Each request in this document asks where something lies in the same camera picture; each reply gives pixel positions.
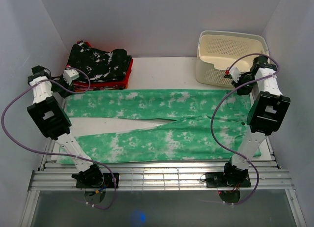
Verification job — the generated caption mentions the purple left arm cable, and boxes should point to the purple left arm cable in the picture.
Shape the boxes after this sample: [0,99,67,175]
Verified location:
[1,67,118,210]

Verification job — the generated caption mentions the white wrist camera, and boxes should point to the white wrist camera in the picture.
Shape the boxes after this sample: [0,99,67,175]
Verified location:
[63,69,79,85]
[225,67,241,83]

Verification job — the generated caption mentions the cream perforated plastic basket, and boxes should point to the cream perforated plastic basket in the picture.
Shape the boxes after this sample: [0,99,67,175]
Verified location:
[195,30,269,87]

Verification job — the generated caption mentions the pink patterned folded trousers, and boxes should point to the pink patterned folded trousers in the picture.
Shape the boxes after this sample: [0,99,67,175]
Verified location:
[74,83,121,91]

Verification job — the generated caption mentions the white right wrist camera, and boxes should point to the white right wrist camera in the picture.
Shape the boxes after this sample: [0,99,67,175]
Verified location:
[225,67,241,83]

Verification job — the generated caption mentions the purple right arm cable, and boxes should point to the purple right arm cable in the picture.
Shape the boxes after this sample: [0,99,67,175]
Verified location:
[200,53,280,206]

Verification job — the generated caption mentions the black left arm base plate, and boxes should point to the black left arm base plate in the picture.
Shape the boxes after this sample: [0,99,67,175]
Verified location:
[75,172,120,189]

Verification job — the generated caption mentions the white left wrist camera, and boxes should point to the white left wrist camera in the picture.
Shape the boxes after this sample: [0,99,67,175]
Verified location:
[63,69,79,85]

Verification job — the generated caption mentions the black white patterned folded trousers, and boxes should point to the black white patterned folded trousers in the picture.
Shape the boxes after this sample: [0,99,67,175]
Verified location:
[63,40,132,83]

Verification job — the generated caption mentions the green tie-dye trousers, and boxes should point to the green tie-dye trousers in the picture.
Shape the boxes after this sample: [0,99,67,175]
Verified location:
[65,89,251,164]

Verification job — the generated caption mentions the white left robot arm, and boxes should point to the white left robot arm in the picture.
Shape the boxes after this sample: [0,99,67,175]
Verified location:
[27,65,105,188]

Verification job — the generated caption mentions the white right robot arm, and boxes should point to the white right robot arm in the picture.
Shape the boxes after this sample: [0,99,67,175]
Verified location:
[221,54,290,186]

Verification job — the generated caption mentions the red folded trousers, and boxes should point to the red folded trousers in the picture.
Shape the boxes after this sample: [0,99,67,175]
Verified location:
[65,41,134,89]

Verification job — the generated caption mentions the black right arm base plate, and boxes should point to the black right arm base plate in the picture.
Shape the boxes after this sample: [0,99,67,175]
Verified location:
[205,172,251,188]

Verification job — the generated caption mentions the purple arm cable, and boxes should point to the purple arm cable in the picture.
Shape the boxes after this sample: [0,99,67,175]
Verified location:
[1,67,118,210]
[200,53,280,206]

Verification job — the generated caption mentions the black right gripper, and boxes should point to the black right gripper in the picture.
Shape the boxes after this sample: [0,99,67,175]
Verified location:
[232,73,258,95]

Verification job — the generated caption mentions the aluminium rail frame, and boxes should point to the aluminium rail frame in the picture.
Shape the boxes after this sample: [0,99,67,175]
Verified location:
[21,141,306,227]

